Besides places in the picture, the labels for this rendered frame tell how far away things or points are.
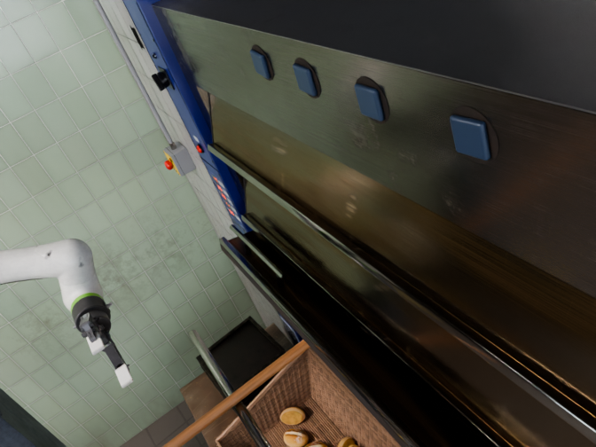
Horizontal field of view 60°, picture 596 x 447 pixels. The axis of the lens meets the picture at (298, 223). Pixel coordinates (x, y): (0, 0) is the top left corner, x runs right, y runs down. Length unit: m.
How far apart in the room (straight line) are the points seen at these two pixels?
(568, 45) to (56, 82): 1.97
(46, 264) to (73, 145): 0.89
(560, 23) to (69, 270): 1.29
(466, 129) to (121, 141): 1.96
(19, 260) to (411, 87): 1.22
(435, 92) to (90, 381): 2.58
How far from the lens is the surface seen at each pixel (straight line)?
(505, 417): 0.96
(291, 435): 2.06
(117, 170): 2.42
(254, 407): 2.04
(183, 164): 2.10
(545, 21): 0.64
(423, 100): 0.61
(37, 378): 2.87
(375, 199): 0.87
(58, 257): 1.54
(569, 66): 0.54
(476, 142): 0.56
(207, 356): 1.68
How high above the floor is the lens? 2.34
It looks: 36 degrees down
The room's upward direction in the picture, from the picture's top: 22 degrees counter-clockwise
